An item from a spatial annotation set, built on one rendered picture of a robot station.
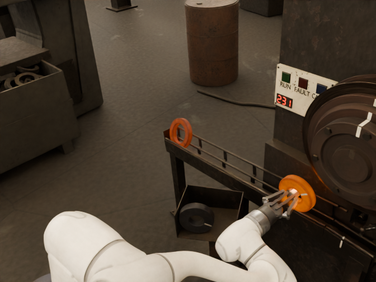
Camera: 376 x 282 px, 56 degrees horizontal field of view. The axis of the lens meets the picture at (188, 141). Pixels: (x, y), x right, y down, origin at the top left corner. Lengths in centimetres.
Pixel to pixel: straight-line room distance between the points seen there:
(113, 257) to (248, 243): 56
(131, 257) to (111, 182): 211
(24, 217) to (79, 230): 202
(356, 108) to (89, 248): 83
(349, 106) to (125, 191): 198
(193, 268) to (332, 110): 64
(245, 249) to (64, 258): 61
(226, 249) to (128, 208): 150
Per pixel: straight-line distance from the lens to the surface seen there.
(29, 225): 280
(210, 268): 102
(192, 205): 153
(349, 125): 113
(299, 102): 150
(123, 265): 80
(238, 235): 125
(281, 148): 163
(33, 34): 364
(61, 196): 292
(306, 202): 145
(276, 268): 121
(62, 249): 88
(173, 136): 218
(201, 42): 396
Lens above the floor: 182
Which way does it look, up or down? 35 degrees down
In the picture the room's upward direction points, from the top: 5 degrees counter-clockwise
